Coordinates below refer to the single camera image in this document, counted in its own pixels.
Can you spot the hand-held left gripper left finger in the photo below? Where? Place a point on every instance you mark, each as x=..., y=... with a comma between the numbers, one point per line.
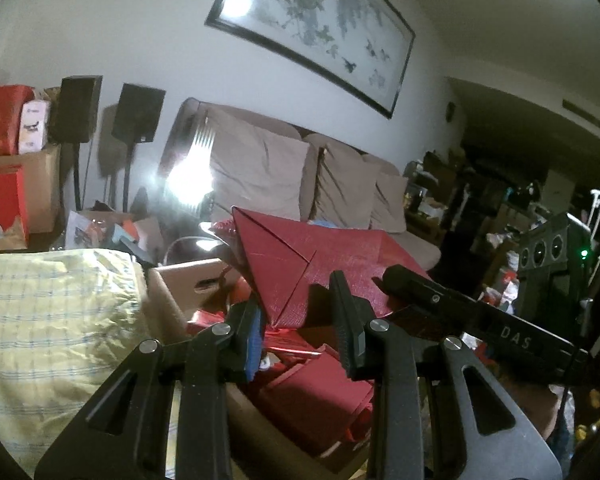
x=252, y=355

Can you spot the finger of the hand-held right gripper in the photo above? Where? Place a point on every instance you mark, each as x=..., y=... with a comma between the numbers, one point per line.
x=430, y=297

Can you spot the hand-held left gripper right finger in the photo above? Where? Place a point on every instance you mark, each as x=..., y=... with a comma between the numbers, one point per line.
x=350, y=340

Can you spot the large cardboard box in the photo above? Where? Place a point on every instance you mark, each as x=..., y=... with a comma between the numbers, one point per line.
x=180, y=285

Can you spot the red paper gift bag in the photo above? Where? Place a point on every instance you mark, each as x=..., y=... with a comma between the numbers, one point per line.
x=290, y=255

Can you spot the brown sofa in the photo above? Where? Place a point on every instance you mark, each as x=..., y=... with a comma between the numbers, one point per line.
x=420, y=245

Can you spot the small brown sofa cushion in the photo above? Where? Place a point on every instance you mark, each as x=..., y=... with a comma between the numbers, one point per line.
x=390, y=202

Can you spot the cluttered dark shelf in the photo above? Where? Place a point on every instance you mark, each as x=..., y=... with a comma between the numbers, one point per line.
x=440, y=190

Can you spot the medium brown sofa cushion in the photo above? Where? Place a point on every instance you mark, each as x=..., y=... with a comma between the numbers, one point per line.
x=345, y=185

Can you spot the bright lamp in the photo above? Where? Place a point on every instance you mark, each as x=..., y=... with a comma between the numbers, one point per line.
x=190, y=182

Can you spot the cluttered side table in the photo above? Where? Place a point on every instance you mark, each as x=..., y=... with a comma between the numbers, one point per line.
x=110, y=232

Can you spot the large brown sofa cushion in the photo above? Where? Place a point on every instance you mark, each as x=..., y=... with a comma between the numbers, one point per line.
x=260, y=165

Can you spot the yellow checked tablecloth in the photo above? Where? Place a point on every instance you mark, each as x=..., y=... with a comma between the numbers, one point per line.
x=55, y=335

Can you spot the ceiling air vent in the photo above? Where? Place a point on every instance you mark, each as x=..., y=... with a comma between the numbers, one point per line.
x=582, y=114

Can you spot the black speaker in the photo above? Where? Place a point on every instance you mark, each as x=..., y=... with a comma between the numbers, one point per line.
x=139, y=112
x=76, y=109

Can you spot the brown cardboard carton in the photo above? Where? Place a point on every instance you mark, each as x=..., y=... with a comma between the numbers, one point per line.
x=42, y=185

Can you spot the red cookie box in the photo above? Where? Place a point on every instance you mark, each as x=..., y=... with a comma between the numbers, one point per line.
x=2, y=205

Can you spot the framed ink painting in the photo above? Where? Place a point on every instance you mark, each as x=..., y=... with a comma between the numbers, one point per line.
x=320, y=20

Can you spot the white tissue pack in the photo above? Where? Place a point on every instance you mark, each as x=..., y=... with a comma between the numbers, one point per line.
x=34, y=127

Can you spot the red carton gold print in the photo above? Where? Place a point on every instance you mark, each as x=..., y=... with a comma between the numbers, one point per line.
x=2, y=120

